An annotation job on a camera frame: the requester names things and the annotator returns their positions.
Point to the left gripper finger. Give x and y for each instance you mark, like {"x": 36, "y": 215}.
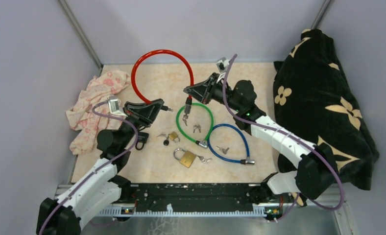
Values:
{"x": 149, "y": 117}
{"x": 137, "y": 107}

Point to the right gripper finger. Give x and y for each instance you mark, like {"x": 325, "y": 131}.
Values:
{"x": 199, "y": 93}
{"x": 202, "y": 86}

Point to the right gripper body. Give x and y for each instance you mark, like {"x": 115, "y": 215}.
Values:
{"x": 216, "y": 91}

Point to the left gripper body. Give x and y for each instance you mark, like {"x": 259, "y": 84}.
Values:
{"x": 137, "y": 122}

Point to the black cable lock head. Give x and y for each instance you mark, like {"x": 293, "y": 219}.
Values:
{"x": 141, "y": 140}

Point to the red cable lock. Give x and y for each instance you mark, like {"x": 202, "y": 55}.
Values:
{"x": 150, "y": 54}

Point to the black-headed key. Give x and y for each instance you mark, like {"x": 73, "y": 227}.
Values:
{"x": 166, "y": 142}

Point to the small brass padlock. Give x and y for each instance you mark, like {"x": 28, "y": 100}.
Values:
{"x": 173, "y": 136}

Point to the green lock key pair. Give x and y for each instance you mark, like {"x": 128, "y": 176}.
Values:
{"x": 197, "y": 127}

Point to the green cable lock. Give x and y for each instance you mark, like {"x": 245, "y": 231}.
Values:
{"x": 203, "y": 143}

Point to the large brass padlock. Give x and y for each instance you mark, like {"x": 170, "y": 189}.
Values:
{"x": 186, "y": 159}

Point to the silver key bunch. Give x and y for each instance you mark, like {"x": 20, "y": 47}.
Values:
{"x": 204, "y": 160}

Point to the blue cable lock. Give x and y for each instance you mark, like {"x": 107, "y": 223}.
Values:
{"x": 247, "y": 160}

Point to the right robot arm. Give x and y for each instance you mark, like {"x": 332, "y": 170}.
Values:
{"x": 315, "y": 169}

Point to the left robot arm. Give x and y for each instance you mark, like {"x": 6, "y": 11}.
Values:
{"x": 71, "y": 211}

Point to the red lock key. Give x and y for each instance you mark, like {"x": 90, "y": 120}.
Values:
{"x": 185, "y": 119}

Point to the pink patterned cloth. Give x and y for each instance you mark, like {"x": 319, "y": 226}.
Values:
{"x": 82, "y": 119}

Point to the black floral blanket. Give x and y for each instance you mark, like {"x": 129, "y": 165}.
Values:
{"x": 312, "y": 99}

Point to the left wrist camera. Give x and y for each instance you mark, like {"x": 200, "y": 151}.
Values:
{"x": 114, "y": 105}

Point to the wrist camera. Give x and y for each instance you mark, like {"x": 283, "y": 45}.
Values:
{"x": 114, "y": 105}
{"x": 222, "y": 65}

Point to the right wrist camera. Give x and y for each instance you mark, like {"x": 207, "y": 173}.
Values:
{"x": 222, "y": 65}

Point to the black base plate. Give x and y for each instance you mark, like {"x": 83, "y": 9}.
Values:
{"x": 200, "y": 197}

